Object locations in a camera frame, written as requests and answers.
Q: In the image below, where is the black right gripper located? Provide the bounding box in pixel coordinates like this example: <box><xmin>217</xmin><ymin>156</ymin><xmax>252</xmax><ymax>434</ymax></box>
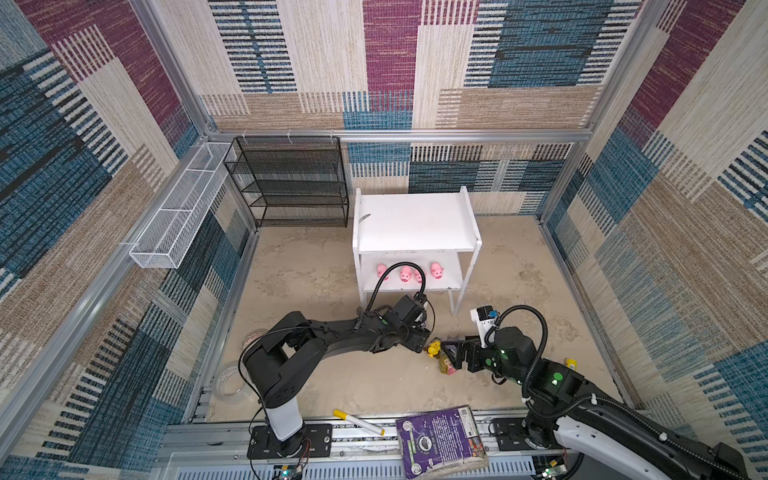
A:
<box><xmin>440</xmin><ymin>334</ymin><xmax>527</xmax><ymax>386</ymax></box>

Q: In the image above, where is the yellow toy figure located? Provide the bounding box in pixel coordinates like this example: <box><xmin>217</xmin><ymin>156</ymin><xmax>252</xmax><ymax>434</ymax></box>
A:
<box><xmin>426</xmin><ymin>340</ymin><xmax>441</xmax><ymax>358</ymax></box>

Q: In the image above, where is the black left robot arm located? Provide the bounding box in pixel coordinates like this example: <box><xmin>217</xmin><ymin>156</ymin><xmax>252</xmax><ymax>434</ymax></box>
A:
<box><xmin>239</xmin><ymin>293</ymin><xmax>431</xmax><ymax>443</ymax></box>

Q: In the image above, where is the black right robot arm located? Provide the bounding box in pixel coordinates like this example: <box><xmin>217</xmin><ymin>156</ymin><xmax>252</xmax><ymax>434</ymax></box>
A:
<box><xmin>441</xmin><ymin>327</ymin><xmax>748</xmax><ymax>479</ymax></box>

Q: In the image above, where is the white two-tier shelf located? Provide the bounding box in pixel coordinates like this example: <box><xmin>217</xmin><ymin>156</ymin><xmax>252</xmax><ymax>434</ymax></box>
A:
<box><xmin>352</xmin><ymin>186</ymin><xmax>482</xmax><ymax>315</ymax></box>

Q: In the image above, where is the doll toy figure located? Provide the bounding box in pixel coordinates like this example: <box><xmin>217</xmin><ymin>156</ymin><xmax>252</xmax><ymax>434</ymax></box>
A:
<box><xmin>437</xmin><ymin>352</ymin><xmax>456</xmax><ymax>375</ymax></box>

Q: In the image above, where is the purple toy package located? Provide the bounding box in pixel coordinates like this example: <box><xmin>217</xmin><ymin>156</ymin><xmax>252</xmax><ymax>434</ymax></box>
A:
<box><xmin>395</xmin><ymin>405</ymin><xmax>489</xmax><ymax>479</ymax></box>

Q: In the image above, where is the yellow white marker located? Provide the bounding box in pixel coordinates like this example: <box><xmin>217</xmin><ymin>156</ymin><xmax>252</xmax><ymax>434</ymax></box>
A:
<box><xmin>333</xmin><ymin>409</ymin><xmax>386</xmax><ymax>436</ymax></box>

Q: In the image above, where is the clear tape roll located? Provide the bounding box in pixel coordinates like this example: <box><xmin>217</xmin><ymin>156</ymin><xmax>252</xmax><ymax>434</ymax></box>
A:
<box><xmin>242</xmin><ymin>329</ymin><xmax>267</xmax><ymax>350</ymax></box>
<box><xmin>213</xmin><ymin>361</ymin><xmax>246</xmax><ymax>404</ymax></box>

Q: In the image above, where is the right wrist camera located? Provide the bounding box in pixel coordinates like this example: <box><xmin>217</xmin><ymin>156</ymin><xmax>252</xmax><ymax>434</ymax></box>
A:
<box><xmin>470</xmin><ymin>305</ymin><xmax>499</xmax><ymax>348</ymax></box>

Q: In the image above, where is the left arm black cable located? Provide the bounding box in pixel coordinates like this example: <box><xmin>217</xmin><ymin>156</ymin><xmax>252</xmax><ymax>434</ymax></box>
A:
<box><xmin>358</xmin><ymin>261</ymin><xmax>428</xmax><ymax>328</ymax></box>

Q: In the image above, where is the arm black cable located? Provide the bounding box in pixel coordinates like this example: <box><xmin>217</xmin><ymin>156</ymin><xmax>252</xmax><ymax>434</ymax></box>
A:
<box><xmin>485</xmin><ymin>304</ymin><xmax>751</xmax><ymax>475</ymax></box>
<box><xmin>358</xmin><ymin>261</ymin><xmax>428</xmax><ymax>328</ymax></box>

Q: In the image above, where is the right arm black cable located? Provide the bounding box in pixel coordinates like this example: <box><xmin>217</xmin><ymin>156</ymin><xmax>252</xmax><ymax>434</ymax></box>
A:
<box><xmin>485</xmin><ymin>304</ymin><xmax>751</xmax><ymax>475</ymax></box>

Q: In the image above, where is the black wire mesh shelf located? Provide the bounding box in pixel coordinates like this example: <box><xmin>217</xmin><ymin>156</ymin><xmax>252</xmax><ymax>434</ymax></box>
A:
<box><xmin>224</xmin><ymin>136</ymin><xmax>350</xmax><ymax>228</ymax></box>

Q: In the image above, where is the white wire mesh basket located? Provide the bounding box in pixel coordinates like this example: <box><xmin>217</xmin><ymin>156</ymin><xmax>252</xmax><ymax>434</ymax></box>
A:
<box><xmin>130</xmin><ymin>142</ymin><xmax>230</xmax><ymax>269</ymax></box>

